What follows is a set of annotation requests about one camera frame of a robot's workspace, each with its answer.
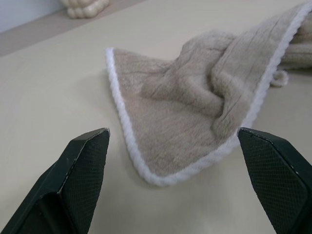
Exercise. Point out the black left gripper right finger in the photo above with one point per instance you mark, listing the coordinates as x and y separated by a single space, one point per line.
275 180

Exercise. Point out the beige towel with white trim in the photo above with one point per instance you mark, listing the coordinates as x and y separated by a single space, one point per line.
185 117

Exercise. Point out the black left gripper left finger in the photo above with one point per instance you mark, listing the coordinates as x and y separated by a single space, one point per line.
73 185

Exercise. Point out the cream bubble-shaped ornament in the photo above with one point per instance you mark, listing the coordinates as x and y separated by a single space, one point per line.
84 7

